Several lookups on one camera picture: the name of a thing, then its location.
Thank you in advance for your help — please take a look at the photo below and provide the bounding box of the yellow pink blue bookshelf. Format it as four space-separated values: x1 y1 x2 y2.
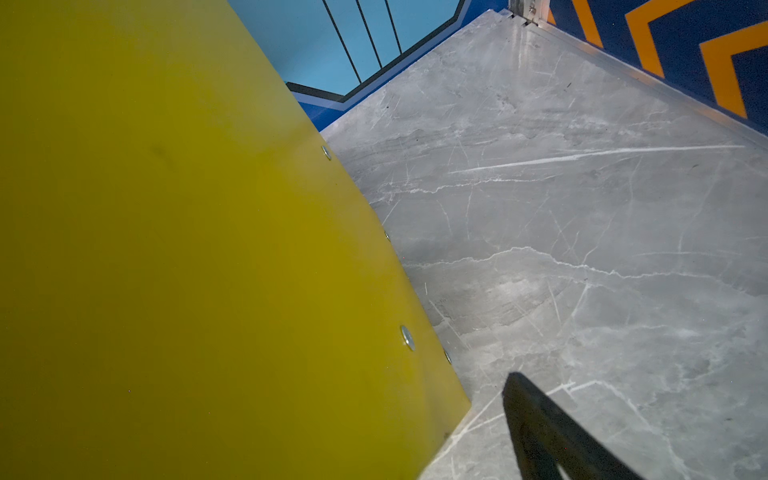
1 1 470 479

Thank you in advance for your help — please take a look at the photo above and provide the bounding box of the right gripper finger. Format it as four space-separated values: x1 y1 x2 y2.
502 372 639 479

